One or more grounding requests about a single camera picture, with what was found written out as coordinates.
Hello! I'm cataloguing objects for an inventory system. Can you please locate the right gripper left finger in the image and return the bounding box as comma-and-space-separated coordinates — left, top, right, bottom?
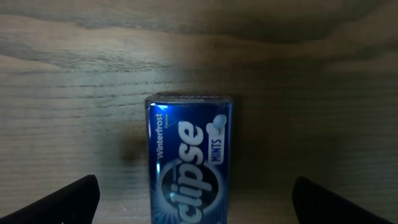
0, 174, 101, 224

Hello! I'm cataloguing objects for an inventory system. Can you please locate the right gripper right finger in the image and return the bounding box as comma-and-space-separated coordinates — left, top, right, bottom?
291, 175, 394, 224

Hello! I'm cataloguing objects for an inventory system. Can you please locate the blue candy pack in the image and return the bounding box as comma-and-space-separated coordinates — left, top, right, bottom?
144, 92, 234, 224

